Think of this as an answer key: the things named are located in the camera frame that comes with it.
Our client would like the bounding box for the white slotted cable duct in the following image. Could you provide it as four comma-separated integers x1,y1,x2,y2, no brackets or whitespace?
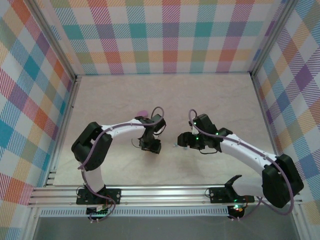
39,208,232,218

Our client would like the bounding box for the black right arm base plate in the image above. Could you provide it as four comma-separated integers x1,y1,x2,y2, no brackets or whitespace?
208,186,256,204

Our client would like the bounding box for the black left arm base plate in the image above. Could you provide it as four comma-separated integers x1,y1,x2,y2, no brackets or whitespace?
76,187,123,205

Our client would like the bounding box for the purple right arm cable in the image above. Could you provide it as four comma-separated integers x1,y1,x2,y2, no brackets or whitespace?
187,108,295,222

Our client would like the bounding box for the aluminium frame post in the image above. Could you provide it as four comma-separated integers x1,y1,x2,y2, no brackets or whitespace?
26,0,82,82
249,0,300,77

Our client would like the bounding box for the orange-edged circuit board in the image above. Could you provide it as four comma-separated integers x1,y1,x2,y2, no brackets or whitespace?
228,204,245,219

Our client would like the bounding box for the aluminium table side rail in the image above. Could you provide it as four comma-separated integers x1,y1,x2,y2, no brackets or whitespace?
249,72,288,185
43,74,83,188

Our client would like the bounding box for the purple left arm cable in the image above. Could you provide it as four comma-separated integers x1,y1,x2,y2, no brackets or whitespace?
78,106,166,223

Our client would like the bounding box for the green-lit circuit board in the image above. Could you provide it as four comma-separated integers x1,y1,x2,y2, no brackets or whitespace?
86,204,113,216

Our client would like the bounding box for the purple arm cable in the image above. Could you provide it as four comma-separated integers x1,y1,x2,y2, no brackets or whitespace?
187,108,295,222
78,106,166,223

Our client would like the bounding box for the long aluminium base rail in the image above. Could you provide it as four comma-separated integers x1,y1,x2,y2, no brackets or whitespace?
27,184,305,208

